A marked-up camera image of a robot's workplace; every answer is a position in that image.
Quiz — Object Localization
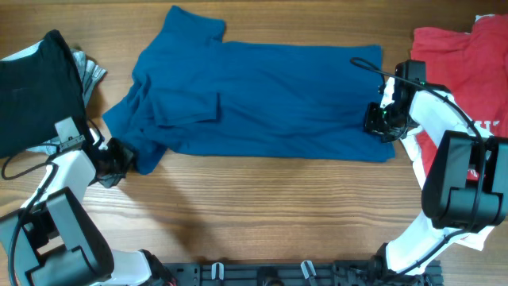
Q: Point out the blue t-shirt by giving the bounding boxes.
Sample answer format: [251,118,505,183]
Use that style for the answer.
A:
[103,6,394,175]

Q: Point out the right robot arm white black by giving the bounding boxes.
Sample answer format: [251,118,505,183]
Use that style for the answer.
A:
[351,58,507,284]

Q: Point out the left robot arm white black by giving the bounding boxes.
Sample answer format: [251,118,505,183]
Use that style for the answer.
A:
[1,117,177,285]

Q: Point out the grey camouflage garment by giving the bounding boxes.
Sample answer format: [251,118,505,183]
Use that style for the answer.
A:
[2,41,106,155]

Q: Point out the red t-shirt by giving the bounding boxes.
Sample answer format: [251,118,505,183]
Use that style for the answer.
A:
[398,14,508,252]

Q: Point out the black folded garment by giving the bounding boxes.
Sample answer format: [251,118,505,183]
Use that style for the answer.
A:
[1,29,87,157]

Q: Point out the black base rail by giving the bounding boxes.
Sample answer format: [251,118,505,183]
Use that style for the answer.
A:
[158,260,444,286]

